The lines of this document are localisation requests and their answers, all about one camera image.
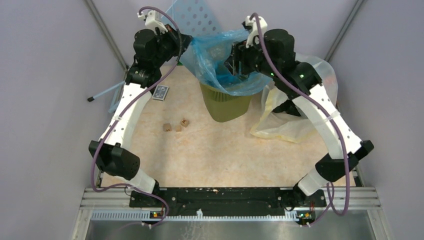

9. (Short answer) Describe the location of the blue playing card deck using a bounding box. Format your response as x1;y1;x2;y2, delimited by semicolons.
152;85;169;101

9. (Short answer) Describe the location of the wooden letter cube H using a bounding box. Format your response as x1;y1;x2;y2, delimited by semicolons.
162;123;172;132

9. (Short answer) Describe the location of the wooden letter cube M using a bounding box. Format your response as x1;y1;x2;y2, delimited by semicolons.
180;118;190;128

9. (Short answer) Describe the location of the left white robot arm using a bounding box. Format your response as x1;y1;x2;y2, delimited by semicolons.
88;25;193;207

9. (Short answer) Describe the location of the blue plastic trash bag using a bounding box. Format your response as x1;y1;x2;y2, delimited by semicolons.
179;29;272;96

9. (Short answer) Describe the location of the olive green plastic trash bin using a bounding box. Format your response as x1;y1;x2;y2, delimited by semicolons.
199;83;253;123

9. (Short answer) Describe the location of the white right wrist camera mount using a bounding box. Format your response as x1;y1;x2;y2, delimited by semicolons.
243;15;268;48

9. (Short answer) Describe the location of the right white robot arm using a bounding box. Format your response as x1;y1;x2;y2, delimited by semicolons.
224;29;374;206

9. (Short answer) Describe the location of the large translucent yellow plastic bag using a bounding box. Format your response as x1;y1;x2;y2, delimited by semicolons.
250;53;338;143

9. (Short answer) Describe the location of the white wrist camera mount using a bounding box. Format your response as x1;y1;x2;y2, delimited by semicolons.
243;15;268;48
137;10;168;35

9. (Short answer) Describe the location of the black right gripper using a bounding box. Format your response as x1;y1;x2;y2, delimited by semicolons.
222;34;278;80

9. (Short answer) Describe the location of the aluminium frame rail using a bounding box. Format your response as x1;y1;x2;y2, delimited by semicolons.
79;187;382;213

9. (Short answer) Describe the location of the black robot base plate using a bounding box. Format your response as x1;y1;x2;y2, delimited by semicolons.
129;187;327;218

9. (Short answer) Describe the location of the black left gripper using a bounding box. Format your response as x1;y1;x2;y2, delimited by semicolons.
152;23;193;67

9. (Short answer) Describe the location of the light blue music stand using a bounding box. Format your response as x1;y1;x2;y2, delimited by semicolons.
86;0;221;91

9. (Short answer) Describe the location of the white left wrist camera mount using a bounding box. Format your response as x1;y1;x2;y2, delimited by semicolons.
137;10;168;35

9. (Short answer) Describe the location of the white toothed cable duct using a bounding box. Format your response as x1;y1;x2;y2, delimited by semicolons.
91;209;299;222

